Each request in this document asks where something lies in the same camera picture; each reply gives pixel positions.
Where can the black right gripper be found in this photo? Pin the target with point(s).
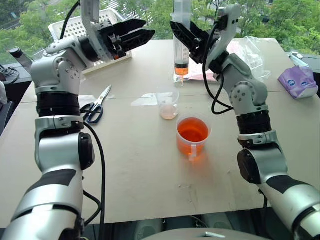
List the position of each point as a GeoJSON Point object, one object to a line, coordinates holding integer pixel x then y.
{"type": "Point", "coordinates": [202, 48]}

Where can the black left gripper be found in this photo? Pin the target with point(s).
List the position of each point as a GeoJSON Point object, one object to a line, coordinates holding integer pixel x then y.
{"type": "Point", "coordinates": [111, 41]}

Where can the large clear plastic syringe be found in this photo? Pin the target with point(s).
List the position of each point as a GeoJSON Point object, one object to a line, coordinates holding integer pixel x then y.
{"type": "Point", "coordinates": [180, 62]}

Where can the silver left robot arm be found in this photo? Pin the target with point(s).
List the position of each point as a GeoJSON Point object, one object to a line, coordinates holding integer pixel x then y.
{"type": "Point", "coordinates": [57, 155]}

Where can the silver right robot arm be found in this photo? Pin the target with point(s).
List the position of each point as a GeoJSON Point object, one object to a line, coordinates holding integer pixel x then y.
{"type": "Point", "coordinates": [265, 160]}

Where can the small clear plastic cup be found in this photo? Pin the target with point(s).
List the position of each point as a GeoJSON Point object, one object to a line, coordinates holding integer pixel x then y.
{"type": "Point", "coordinates": [168, 110]}

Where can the clear cup with red liquid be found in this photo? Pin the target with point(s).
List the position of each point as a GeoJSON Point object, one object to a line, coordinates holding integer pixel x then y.
{"type": "Point", "coordinates": [192, 135]}

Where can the white perforated plastic basket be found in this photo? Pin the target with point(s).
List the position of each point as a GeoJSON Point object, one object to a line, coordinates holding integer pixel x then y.
{"type": "Point", "coordinates": [72, 28]}

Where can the clear plastic bag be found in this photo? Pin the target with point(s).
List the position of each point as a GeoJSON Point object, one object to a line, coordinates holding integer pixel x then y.
{"type": "Point", "coordinates": [255, 57]}

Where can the packaged item in clear wrapper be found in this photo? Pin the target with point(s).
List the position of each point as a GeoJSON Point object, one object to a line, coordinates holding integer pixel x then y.
{"type": "Point", "coordinates": [297, 58]}

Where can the black cylindrical device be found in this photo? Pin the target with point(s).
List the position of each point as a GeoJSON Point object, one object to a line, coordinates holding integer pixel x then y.
{"type": "Point", "coordinates": [22, 58]}

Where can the purple tissue pack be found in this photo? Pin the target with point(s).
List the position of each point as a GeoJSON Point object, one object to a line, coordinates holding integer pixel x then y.
{"type": "Point", "coordinates": [298, 81]}

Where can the black side table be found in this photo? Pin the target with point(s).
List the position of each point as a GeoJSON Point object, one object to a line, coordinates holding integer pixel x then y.
{"type": "Point", "coordinates": [15, 92]}

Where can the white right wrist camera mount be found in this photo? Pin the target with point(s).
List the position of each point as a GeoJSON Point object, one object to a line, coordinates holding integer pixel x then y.
{"type": "Point", "coordinates": [228, 27]}

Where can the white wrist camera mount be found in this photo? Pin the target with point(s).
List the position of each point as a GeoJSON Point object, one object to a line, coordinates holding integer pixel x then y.
{"type": "Point", "coordinates": [91, 15]}
{"type": "Point", "coordinates": [228, 27]}

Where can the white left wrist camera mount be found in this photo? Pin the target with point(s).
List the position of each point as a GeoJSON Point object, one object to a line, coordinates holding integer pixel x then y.
{"type": "Point", "coordinates": [91, 15]}

